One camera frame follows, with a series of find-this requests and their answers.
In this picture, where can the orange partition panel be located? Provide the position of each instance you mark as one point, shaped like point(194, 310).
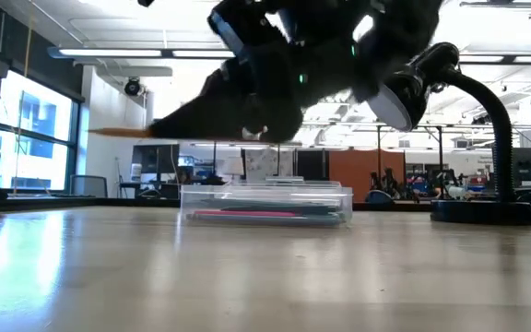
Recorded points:
point(367, 173)

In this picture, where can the pink pen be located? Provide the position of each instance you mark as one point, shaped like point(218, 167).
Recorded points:
point(247, 213)

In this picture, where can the long ceiling light strip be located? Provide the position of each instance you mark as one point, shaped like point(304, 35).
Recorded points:
point(109, 53)
point(505, 59)

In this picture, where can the black ceiling mounted device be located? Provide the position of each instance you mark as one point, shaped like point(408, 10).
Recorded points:
point(133, 86)

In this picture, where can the black gooseneck desk lamp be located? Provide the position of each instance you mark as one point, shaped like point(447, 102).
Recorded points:
point(482, 213)

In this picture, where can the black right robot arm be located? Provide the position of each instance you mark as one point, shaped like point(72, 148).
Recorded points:
point(330, 41)

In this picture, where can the large glass window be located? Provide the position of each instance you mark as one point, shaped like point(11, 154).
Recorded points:
point(35, 138)

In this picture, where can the orange pencil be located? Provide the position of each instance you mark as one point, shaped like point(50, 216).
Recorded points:
point(122, 133)

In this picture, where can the clear plastic supply box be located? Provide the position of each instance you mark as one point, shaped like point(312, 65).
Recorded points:
point(265, 193)

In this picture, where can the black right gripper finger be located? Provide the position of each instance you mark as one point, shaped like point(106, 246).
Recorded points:
point(210, 120)

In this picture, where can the dark computer monitor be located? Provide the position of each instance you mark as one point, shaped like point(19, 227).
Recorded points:
point(155, 159)
point(528, 163)

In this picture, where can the black cabinet panel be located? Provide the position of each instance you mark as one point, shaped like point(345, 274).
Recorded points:
point(310, 165)

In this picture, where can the grey office chair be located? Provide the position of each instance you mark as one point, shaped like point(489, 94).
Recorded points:
point(88, 186)

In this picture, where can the white board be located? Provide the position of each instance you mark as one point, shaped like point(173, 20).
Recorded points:
point(267, 163)

